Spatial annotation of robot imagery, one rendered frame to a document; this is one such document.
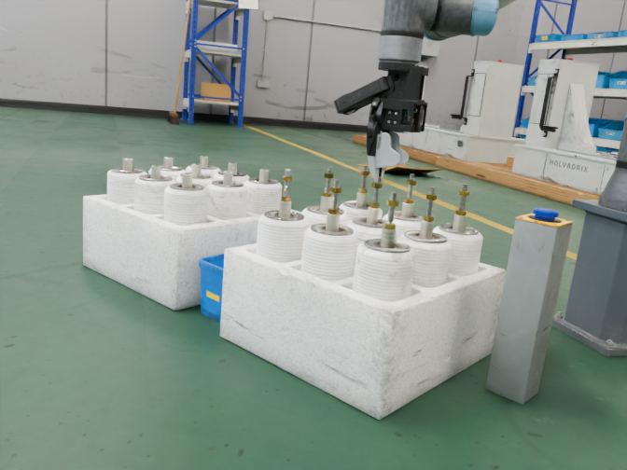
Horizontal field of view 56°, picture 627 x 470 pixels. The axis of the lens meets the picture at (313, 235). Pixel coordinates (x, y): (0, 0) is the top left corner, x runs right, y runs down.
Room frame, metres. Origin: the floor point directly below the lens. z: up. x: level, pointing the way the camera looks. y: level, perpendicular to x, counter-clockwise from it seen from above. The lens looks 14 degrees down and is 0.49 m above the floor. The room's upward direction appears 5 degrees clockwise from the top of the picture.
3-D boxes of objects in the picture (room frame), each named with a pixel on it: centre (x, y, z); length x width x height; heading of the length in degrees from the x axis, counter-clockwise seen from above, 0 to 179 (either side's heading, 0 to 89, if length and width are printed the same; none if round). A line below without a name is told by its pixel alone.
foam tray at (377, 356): (1.09, -0.11, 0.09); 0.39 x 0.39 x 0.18; 49
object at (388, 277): (0.92, -0.12, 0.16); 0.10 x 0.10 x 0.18
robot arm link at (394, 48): (1.08, -0.12, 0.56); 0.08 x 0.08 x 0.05
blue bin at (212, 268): (1.26, 0.10, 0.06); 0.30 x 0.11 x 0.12; 140
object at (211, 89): (6.92, 1.27, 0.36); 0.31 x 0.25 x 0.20; 110
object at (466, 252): (1.10, -0.28, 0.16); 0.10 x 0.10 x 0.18
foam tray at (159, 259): (1.44, 0.30, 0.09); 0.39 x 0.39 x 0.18; 50
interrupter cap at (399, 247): (0.92, -0.12, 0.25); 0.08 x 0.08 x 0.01
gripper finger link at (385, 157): (1.06, -0.12, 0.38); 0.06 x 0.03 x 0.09; 61
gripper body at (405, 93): (1.08, -0.13, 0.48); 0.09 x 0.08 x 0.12; 61
